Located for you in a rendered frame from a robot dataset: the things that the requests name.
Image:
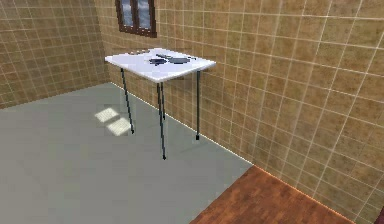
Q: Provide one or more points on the white table with black legs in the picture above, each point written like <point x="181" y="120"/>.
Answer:
<point x="160" y="70"/>

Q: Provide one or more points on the dark frying pan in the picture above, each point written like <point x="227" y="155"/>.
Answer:
<point x="178" y="60"/>

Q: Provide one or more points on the small dark pan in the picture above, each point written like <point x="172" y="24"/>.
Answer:
<point x="156" y="61"/>

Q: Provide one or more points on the brown framed window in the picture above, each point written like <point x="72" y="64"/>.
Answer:
<point x="136" y="15"/>

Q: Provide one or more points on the dark red furniture edge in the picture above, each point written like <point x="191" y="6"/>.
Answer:
<point x="380" y="216"/>

